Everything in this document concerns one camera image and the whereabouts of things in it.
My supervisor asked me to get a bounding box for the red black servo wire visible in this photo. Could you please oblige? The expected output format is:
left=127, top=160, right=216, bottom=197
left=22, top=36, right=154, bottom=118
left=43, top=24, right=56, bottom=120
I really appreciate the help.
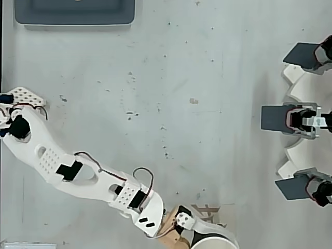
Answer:
left=132, top=168, right=155, bottom=210

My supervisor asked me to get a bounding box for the pump unit with dark paddle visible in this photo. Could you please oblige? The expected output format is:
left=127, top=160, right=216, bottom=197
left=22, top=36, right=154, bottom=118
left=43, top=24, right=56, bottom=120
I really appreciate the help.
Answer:
left=260, top=102, right=332, bottom=140
left=282, top=35, right=332, bottom=76
left=274, top=167, right=332, bottom=208

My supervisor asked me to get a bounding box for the grey plastic tray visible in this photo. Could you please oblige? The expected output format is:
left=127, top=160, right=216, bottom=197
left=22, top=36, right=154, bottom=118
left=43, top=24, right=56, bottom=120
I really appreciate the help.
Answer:
left=14, top=0, right=136, bottom=26

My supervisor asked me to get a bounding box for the printed paper mat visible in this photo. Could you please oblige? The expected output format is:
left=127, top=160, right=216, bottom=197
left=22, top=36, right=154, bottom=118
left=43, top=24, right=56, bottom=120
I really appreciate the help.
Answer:
left=190, top=203, right=237, bottom=242

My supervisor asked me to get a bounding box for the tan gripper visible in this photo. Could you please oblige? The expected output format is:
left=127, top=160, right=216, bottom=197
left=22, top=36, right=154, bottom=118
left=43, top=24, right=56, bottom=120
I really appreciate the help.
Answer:
left=156, top=204, right=240, bottom=249

